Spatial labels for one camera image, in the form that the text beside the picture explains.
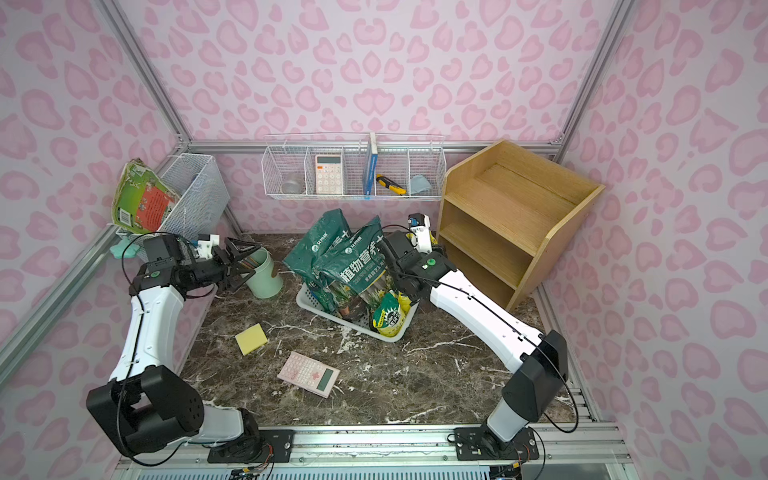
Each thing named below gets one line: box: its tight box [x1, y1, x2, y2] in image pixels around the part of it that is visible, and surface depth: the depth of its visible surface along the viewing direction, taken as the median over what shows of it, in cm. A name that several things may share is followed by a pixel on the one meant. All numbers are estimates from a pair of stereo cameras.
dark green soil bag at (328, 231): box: [282, 209, 351, 311], surface depth 83 cm
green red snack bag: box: [112, 158, 180, 233], surface depth 73 cm
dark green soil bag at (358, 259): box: [313, 216, 387, 294], surface depth 83 cm
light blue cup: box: [410, 175, 431, 195], surface depth 102 cm
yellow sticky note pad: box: [234, 323, 268, 356], surface depth 95 cm
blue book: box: [363, 132, 378, 195], surface depth 88 cm
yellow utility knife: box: [376, 174, 407, 196], surface depth 99 cm
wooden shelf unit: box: [438, 139, 606, 311], surface depth 87 cm
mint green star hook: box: [110, 237, 140, 259], surface depth 63 cm
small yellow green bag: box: [372, 289, 411, 337], surface depth 83 cm
